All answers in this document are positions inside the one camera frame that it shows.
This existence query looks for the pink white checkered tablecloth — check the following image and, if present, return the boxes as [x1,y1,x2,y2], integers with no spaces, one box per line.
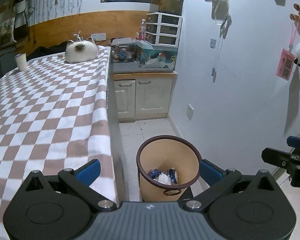
[0,46,115,240]

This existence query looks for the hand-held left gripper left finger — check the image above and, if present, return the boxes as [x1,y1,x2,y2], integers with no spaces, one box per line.
[24,159,117,212]

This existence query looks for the cream floor cabinet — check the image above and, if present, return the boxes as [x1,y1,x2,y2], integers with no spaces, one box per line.
[109,71,178,123]

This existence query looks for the small dark glass tank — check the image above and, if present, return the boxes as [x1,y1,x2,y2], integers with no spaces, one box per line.
[150,0,184,15]

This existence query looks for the crushed blue soda can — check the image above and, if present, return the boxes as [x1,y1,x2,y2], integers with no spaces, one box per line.
[169,169,180,185]

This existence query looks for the blue snack wrapper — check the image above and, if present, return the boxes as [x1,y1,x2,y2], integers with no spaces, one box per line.
[149,169,167,180]

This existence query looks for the pink lanyard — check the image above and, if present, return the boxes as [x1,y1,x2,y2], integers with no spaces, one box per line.
[289,22,299,52]

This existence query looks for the clear plastic bottle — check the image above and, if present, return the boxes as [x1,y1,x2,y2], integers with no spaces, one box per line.
[139,19,147,41]

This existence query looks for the white plant pot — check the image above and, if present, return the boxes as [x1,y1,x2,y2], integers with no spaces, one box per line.
[14,0,28,13]

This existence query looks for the beige bin with brown rim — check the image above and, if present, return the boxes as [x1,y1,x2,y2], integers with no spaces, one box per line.
[136,135,202,202]

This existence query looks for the white cat-shaped ceramic figure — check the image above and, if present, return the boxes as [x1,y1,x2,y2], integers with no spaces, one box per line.
[65,37,98,63]

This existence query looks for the white cup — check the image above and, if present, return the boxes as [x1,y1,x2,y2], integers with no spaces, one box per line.
[14,52,28,71]

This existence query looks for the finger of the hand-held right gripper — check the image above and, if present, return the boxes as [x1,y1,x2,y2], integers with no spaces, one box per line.
[261,147,295,168]
[287,136,300,149]

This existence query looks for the white drawer unit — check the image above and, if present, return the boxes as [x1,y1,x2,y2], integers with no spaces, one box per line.
[146,12,183,47]

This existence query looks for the clutter tray on cabinet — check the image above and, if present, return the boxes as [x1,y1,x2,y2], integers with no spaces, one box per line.
[110,38,178,73]

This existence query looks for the fringed wall hanging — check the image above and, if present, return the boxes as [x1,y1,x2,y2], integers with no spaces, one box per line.
[41,0,87,20]

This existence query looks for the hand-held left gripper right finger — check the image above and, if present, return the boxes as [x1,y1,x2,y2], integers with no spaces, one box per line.
[184,159,282,212]

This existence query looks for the white tissue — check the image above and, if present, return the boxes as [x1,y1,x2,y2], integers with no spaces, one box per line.
[157,174,172,186]

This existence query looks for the dark hanging ornament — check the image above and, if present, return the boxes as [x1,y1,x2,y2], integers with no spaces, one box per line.
[219,14,232,38]

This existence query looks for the pink card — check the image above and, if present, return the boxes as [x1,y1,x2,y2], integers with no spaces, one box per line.
[276,49,295,81]

